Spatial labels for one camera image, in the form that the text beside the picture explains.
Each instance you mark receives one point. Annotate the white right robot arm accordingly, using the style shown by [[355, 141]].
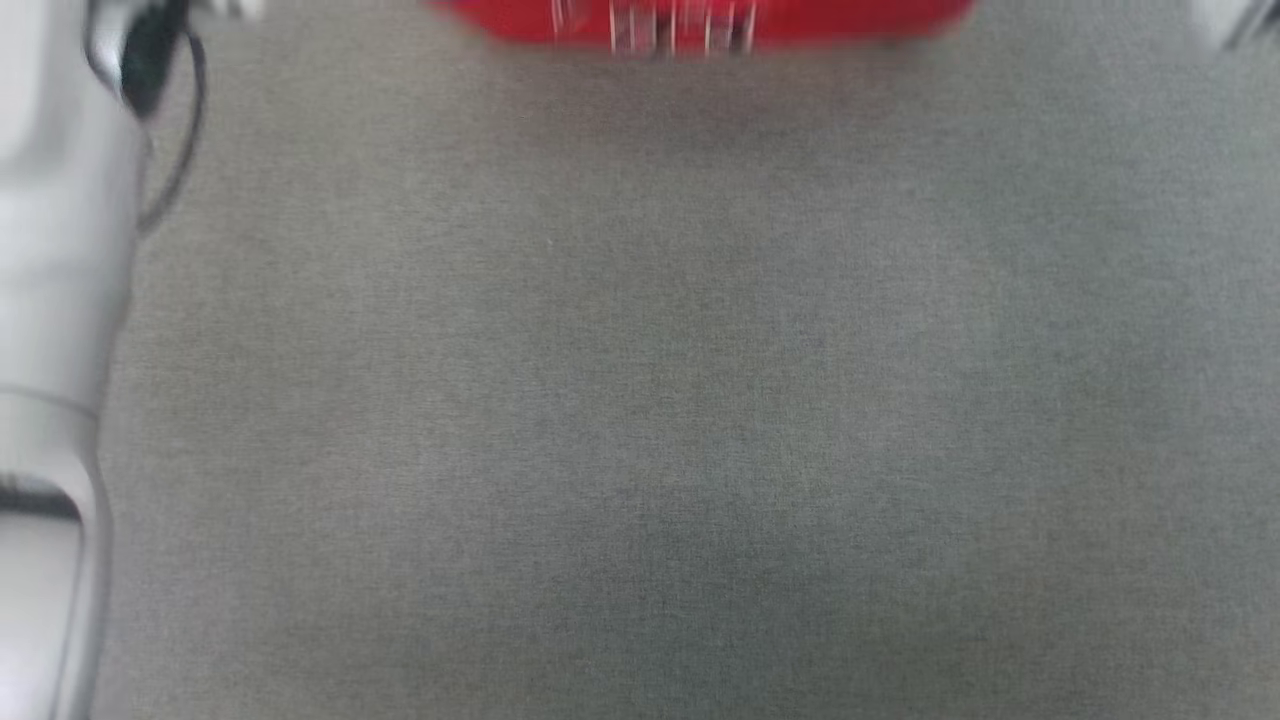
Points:
[[1240, 18]]

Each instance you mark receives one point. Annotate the red plastic basket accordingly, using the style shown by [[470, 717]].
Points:
[[520, 18]]

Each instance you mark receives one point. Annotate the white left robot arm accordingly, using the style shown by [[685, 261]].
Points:
[[55, 250]]

